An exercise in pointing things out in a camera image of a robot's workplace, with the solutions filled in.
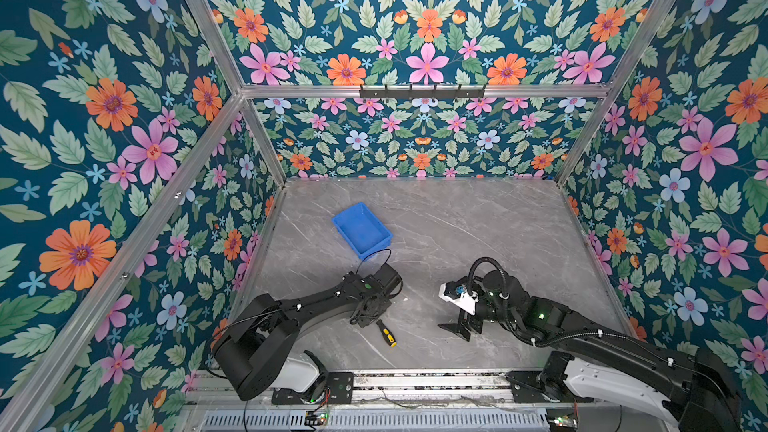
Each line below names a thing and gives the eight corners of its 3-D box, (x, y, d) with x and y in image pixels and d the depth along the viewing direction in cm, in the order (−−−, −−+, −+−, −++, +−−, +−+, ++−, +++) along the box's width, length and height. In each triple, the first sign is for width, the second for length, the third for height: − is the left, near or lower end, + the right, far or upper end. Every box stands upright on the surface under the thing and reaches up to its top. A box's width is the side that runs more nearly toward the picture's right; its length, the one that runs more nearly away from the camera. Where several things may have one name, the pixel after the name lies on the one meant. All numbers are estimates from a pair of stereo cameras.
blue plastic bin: (365, 265, 98) (363, 258, 94) (332, 226, 108) (329, 217, 104) (396, 243, 103) (395, 235, 99) (362, 208, 114) (360, 199, 110)
